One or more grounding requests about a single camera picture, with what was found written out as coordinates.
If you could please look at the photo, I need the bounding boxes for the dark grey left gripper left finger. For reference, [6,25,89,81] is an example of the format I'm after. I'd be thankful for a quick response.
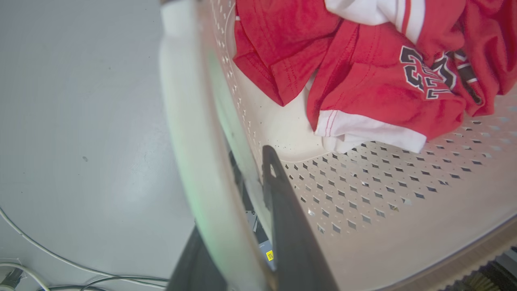
[166,226,229,291]

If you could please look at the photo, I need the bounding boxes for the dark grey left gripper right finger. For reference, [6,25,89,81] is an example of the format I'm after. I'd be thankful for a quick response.
[262,145,339,291]

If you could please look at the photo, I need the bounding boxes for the white perforated laundry basket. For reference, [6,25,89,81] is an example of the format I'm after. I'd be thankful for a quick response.
[159,0,517,291]

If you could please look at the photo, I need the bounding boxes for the red and white jersey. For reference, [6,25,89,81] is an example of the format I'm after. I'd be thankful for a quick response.
[233,0,517,154]

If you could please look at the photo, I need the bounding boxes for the grey floor cable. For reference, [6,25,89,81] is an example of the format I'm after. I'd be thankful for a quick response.
[38,276,169,291]

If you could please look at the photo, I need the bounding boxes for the white floor cable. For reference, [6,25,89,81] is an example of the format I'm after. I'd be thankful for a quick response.
[0,207,168,289]

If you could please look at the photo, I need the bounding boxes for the white cable with black plug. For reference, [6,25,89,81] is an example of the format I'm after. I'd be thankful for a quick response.
[0,262,51,291]

